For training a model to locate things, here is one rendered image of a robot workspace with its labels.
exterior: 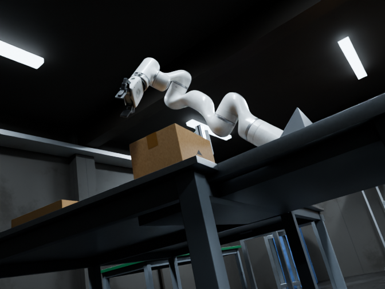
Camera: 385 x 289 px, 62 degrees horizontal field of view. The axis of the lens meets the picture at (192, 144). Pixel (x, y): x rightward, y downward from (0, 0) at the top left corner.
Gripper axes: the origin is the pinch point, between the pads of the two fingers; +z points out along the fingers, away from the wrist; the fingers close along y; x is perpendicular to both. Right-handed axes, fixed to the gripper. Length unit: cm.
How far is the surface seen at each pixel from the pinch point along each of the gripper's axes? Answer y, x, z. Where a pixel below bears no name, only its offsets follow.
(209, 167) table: -13, -45, 34
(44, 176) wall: 226, 208, -104
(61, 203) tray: 7.0, 2.3, 43.4
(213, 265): -5, -51, 56
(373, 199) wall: 388, -237, -306
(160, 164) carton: 16.0, -18.8, 12.5
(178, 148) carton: 10.0, -25.4, 8.0
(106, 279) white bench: 257, 85, -18
